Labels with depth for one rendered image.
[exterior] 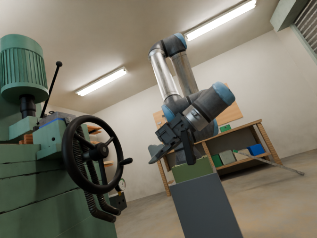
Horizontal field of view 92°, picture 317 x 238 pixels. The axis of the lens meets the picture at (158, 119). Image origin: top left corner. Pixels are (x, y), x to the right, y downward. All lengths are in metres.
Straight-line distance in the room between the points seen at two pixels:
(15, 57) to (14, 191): 0.62
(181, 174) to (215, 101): 0.62
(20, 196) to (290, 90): 4.35
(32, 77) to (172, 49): 0.77
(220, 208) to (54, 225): 0.77
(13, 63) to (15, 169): 0.52
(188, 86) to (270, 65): 3.51
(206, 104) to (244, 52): 4.02
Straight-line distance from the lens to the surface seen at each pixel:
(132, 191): 4.46
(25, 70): 0.97
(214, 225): 1.06
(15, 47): 1.05
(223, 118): 3.86
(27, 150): 0.68
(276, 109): 4.14
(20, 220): 0.64
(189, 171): 1.01
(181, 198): 1.03
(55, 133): 0.65
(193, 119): 0.51
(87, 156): 0.62
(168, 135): 0.53
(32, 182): 0.66
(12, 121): 1.00
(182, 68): 1.05
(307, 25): 4.03
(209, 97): 0.52
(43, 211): 0.67
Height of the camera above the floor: 0.71
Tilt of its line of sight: 15 degrees up
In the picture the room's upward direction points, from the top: 19 degrees counter-clockwise
